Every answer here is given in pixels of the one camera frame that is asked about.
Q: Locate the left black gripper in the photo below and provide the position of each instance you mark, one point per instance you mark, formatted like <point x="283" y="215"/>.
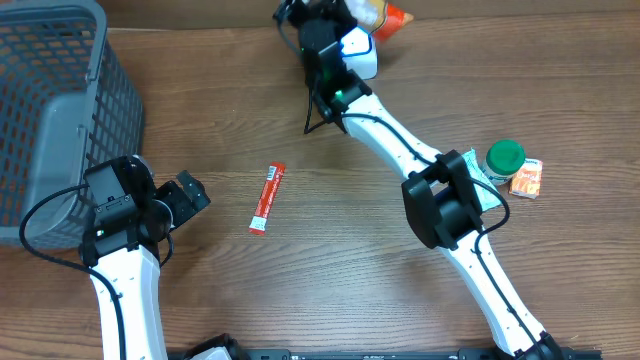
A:
<point x="190" y="191"/>

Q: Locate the red stick sachet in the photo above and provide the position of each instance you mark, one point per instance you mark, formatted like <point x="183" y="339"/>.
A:
<point x="274" y="176"/>

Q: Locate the red snack package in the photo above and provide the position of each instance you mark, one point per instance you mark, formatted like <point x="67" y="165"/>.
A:
<point x="379" y="18"/>

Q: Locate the teal tissue packet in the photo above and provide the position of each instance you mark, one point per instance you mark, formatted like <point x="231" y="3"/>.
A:
<point x="485" y="193"/>

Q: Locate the green lid jar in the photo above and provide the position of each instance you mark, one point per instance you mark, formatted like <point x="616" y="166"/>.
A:
<point x="502" y="161"/>

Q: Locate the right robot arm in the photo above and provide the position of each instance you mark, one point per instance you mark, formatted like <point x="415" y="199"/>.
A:
<point x="439" y="193"/>

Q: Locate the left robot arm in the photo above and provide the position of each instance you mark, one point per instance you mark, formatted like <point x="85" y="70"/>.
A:
<point x="120" y="247"/>

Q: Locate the white barcode scanner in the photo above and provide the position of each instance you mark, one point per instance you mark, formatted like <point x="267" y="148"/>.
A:
<point x="359" y="53"/>

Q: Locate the grey plastic mesh basket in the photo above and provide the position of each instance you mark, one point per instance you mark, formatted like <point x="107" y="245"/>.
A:
<point x="67" y="103"/>

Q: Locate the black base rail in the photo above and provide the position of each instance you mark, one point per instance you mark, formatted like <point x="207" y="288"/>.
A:
<point x="284" y="354"/>

